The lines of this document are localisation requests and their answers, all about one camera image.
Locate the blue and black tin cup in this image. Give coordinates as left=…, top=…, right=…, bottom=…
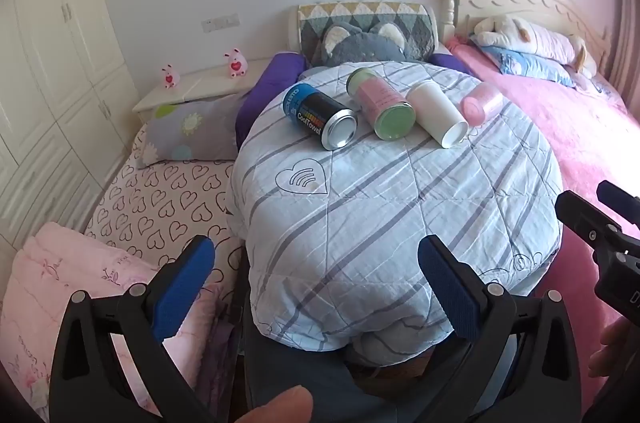
left=282, top=83, right=358, bottom=151

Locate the pink plastic cup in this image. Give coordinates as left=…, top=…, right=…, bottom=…
left=460, top=82, right=504, bottom=127

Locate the white paper cup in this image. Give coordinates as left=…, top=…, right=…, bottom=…
left=406, top=80, right=469, bottom=149

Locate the person's right hand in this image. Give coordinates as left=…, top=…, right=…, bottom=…
left=588, top=317, right=634, bottom=377

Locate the person's left hand thumb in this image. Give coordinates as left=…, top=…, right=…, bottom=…
left=238, top=385, right=314, bottom=423

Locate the pink bed cover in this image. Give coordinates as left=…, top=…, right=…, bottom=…
left=446, top=38, right=639, bottom=408

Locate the pink folded blanket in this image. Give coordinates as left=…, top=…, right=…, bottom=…
left=1, top=223, right=218, bottom=422

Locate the light blue pillow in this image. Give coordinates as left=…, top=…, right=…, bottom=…
left=470, top=36, right=576, bottom=88

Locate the heart patterned bed sheet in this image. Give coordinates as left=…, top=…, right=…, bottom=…
left=85, top=129, right=242, bottom=304

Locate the white plush dog toy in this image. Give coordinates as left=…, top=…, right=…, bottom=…
left=473, top=14, right=598, bottom=78

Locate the cream wooden headboard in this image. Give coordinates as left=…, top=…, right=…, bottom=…
left=437, top=0, right=611, bottom=73

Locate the pink and green tin can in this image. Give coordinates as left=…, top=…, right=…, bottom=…
left=346, top=68, right=416, bottom=141

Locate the light blue striped quilt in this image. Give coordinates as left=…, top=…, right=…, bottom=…
left=226, top=96, right=563, bottom=365

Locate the diamond patterned quilted cushion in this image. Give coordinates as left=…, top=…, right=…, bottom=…
left=288, top=0, right=439, bottom=66

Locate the white wardrobe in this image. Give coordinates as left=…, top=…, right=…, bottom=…
left=1, top=0, right=140, bottom=249

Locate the grey flower patterned pillow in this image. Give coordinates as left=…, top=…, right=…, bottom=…
left=137, top=94, right=245, bottom=168

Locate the grey cat plush toy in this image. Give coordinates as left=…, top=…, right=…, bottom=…
left=321, top=22, right=408, bottom=66

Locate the left pink rabbit figurine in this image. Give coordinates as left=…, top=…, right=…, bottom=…
left=162, top=64, right=181, bottom=89

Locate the pink rabbit figurine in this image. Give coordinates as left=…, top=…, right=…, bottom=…
left=224, top=48, right=248, bottom=78
left=162, top=64, right=181, bottom=89

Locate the white bedside table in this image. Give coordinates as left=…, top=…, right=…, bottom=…
left=132, top=58, right=271, bottom=122

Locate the purple pillow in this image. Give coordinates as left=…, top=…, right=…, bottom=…
left=235, top=52, right=307, bottom=148

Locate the right pink rabbit figurine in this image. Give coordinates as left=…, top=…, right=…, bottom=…
left=224, top=48, right=248, bottom=78

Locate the wall socket panel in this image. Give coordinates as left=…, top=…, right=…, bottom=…
left=202, top=13, right=240, bottom=33

